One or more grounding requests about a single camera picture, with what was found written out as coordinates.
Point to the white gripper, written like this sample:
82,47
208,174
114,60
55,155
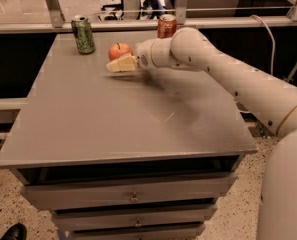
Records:
143,56

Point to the red orange apple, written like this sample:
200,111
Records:
119,49

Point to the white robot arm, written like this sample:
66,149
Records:
269,99

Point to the orange red soda can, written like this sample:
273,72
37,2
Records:
167,25

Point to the green soda can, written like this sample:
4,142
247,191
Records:
83,34

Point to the person legs in jeans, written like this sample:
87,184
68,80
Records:
155,5

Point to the black office chair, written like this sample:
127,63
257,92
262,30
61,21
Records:
113,11

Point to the grey drawer cabinet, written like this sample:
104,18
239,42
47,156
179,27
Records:
81,123

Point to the top grey drawer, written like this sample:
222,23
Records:
132,191

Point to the grey drawer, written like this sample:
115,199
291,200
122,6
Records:
157,232
134,217
132,191

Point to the middle grey drawer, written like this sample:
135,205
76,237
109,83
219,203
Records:
134,217

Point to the bottom grey drawer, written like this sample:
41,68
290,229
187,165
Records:
157,232

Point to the black shoe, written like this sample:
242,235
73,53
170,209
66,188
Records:
16,232

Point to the metal railing frame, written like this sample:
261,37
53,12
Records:
29,16

